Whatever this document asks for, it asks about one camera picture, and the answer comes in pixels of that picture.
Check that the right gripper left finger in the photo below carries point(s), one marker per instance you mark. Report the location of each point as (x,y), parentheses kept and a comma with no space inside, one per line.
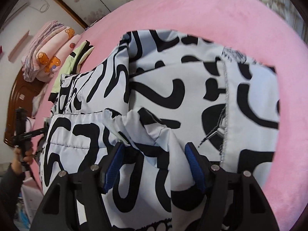
(111,167)

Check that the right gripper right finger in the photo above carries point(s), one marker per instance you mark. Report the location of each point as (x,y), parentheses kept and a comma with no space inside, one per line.
(200,168)

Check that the black white graffiti jacket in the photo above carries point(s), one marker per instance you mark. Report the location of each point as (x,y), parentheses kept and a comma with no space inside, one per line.
(155,92)

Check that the dark left sleeve forearm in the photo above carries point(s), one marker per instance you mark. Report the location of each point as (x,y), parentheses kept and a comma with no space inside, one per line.
(10,189)

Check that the person's left hand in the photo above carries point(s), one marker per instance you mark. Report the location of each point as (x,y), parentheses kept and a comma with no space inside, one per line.
(18,158)

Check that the brown wooden headboard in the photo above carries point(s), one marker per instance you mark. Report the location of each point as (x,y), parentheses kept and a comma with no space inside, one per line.
(21,96)

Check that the yellow-green black folded garment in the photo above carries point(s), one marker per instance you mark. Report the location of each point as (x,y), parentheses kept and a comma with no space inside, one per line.
(72,65)

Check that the folded pink bear quilt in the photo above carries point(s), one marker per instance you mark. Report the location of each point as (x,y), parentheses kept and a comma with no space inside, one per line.
(48,51)

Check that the pink bed sheet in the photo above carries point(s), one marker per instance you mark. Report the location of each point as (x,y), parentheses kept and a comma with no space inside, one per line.
(249,27)

